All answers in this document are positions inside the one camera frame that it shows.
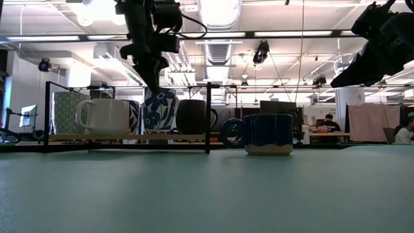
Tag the green patterned mug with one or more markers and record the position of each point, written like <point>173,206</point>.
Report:
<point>64,113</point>

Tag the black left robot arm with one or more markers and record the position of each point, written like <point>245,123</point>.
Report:
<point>139,13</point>

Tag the white mug green inside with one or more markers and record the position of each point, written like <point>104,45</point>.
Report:
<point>106,116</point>

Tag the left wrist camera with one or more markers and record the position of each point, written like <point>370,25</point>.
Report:
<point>166,43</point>

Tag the green table mat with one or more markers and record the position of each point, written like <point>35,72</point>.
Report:
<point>207,194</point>

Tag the white computer monitor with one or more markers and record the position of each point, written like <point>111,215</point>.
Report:
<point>28,116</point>

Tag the blue floral white mug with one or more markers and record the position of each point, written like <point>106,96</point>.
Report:
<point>136,116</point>
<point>161,111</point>

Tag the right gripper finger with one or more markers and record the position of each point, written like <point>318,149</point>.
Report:
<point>359,76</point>

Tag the black overhead camera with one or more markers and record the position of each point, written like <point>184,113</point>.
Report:
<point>261,51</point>

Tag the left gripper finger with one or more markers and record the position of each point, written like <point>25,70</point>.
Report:
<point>153,77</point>

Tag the wooden shelf black frame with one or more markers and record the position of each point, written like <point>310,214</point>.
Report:
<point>97,137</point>

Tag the pink curtain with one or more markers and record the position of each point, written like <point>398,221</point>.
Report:
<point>372,123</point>

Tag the blue mug beige base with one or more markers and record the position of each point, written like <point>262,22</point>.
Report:
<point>268,132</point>

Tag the silver ventilation duct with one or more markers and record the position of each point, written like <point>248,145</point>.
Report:
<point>220,19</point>

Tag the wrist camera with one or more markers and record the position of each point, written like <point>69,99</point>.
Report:
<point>166,43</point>
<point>372,19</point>

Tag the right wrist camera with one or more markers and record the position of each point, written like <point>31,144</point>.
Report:
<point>372,19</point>

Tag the person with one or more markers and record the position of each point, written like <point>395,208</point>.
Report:
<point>406,134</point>
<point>330,126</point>

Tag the dark navy mug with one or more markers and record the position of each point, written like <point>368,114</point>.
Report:
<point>192,116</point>

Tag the black overhead frame beam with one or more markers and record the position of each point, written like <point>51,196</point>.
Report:
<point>249,34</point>

